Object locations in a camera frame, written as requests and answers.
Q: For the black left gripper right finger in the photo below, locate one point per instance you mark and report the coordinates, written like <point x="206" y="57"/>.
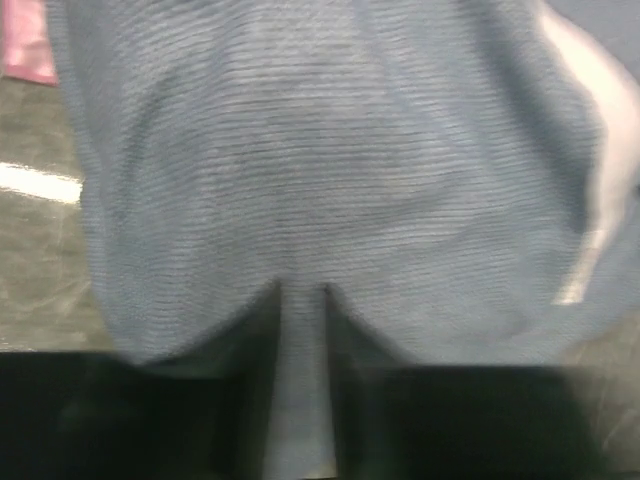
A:
<point x="393" y="419"/>

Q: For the pink rose satin pillow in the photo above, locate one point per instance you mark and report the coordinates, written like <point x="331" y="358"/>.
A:
<point x="25" y="47"/>

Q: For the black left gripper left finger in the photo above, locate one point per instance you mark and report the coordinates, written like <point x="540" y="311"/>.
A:
<point x="85" y="415"/>

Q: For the blue-grey pillowcase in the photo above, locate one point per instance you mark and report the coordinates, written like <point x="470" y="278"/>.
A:
<point x="428" y="159"/>

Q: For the white pillow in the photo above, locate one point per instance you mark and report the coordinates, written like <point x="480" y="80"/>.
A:
<point x="615" y="94"/>

